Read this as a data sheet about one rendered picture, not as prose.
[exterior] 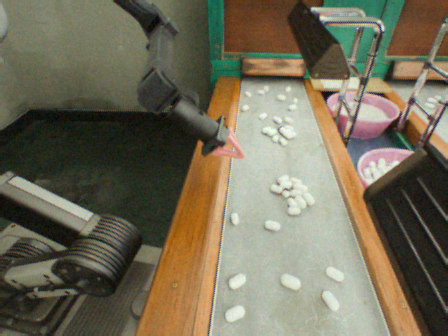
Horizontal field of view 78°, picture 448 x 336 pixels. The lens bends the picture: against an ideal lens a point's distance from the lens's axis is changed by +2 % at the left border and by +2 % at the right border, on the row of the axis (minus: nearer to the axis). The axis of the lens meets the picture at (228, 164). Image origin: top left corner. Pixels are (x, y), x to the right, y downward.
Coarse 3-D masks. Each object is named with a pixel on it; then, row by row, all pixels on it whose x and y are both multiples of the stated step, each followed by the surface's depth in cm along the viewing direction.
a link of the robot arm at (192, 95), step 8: (168, 72) 58; (168, 80) 56; (176, 80) 59; (176, 88) 57; (184, 88) 67; (176, 96) 58; (192, 96) 64; (144, 104) 59; (168, 104) 59; (160, 112) 59
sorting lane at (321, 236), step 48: (240, 96) 123; (288, 96) 123; (240, 144) 92; (288, 144) 92; (240, 192) 74; (336, 192) 74; (240, 240) 61; (288, 240) 61; (336, 240) 62; (240, 288) 53; (288, 288) 53; (336, 288) 53
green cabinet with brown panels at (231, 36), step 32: (224, 0) 119; (256, 0) 118; (288, 0) 117; (320, 0) 116; (352, 0) 115; (384, 0) 114; (416, 0) 113; (224, 32) 127; (256, 32) 126; (288, 32) 124; (352, 32) 122; (384, 32) 120; (416, 32) 120
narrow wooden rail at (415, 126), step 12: (384, 96) 120; (396, 96) 117; (396, 120) 109; (408, 120) 101; (420, 120) 100; (408, 132) 100; (420, 132) 94; (432, 144) 88; (444, 144) 88; (444, 156) 83
